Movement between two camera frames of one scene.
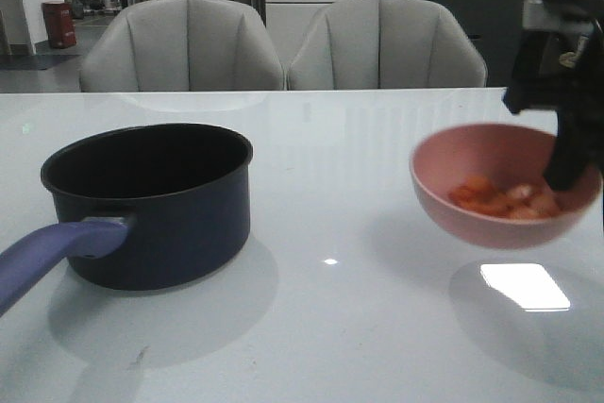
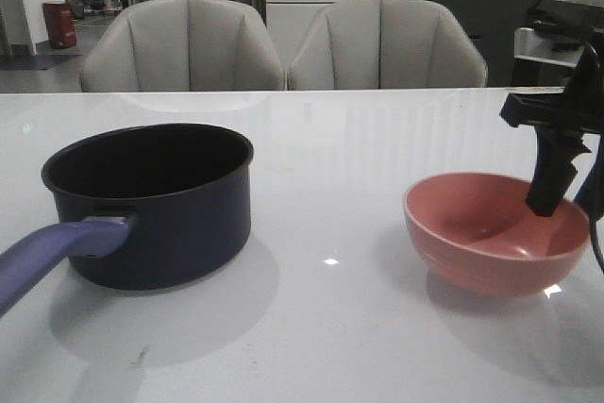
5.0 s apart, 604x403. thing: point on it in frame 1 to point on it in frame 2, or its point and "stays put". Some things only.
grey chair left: [182, 42] stays put
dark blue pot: [143, 207] stays put
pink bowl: [486, 185] to [476, 233]
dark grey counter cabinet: [491, 8] stays put
